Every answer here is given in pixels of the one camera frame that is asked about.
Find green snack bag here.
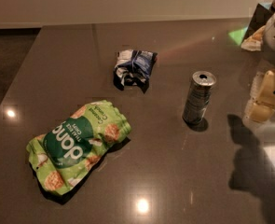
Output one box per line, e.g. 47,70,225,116
26,100,131,196

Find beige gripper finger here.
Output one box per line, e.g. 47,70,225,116
248,103,275,123

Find redbull can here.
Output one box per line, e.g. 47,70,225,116
183,71,216,125

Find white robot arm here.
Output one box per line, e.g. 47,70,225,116
245,13,275,123

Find crumpled blue white chip bag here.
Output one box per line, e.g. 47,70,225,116
114,49,158,92

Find white yellow snack packet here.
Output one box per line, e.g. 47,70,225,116
241,26,265,51

